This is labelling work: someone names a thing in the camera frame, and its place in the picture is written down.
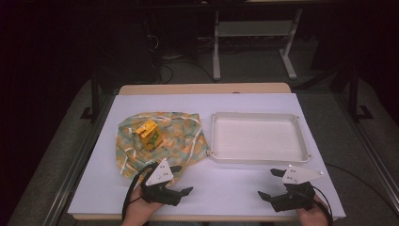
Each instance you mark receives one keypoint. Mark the white plastic tray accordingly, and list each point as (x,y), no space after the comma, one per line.
(257,138)

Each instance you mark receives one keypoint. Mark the white metal desk frame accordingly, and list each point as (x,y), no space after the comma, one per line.
(251,28)

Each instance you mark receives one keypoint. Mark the white table mat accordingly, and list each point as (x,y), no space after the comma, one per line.
(219,188)

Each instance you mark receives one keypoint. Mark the person's right hand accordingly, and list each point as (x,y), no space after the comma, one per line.
(310,218)

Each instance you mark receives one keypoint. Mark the orange green patterned cloth bag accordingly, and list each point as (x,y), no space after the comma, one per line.
(178,138)

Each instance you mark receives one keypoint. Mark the yellow juice carton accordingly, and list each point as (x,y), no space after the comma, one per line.
(149,135)

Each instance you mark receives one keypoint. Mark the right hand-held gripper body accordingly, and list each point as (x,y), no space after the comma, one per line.
(296,194)

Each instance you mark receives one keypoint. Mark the metal frame rail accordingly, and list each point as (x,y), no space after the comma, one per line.
(370,150)
(78,163)

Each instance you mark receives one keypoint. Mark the black metal stand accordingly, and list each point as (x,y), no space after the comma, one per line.
(354,94)
(95,94)

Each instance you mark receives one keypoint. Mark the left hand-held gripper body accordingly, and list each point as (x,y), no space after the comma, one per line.
(160,174)

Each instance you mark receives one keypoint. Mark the person's left hand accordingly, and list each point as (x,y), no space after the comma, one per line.
(141,212)

